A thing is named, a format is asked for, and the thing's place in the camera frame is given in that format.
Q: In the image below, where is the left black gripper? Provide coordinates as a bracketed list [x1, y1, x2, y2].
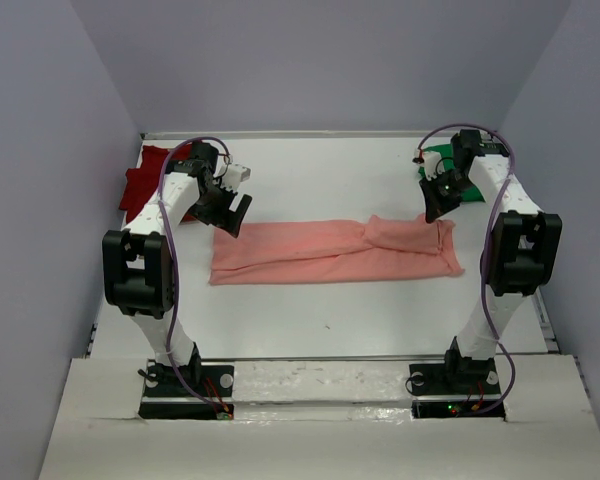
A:
[188, 181, 252, 238]

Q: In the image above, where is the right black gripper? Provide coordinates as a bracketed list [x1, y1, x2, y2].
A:
[419, 170, 476, 224]

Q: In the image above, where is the pink t-shirt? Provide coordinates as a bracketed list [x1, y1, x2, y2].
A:
[209, 215, 464, 286]

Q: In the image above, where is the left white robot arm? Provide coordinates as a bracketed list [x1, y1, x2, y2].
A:
[102, 136, 252, 395]

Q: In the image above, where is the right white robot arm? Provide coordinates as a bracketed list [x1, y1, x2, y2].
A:
[410, 124, 563, 396]

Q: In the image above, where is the green t-shirt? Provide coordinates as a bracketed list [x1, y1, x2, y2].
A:
[423, 144, 484, 203]

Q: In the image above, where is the red folded t-shirt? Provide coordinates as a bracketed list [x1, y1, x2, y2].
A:
[119, 146, 170, 223]

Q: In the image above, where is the white cardboard front cover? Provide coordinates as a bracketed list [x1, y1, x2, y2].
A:
[41, 355, 600, 479]

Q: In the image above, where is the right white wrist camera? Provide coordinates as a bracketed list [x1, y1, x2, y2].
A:
[413, 149, 442, 181]

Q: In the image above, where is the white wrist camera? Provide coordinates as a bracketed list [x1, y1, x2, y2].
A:
[219, 163, 251, 192]
[413, 149, 442, 181]

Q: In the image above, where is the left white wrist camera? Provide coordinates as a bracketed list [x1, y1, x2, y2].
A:
[219, 163, 251, 192]

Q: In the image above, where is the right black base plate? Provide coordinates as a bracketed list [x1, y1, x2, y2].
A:
[405, 360, 506, 420]

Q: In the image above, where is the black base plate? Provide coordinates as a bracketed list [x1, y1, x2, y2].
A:
[137, 361, 235, 421]
[405, 360, 506, 420]

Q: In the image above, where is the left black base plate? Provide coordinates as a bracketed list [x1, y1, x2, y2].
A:
[137, 361, 235, 421]

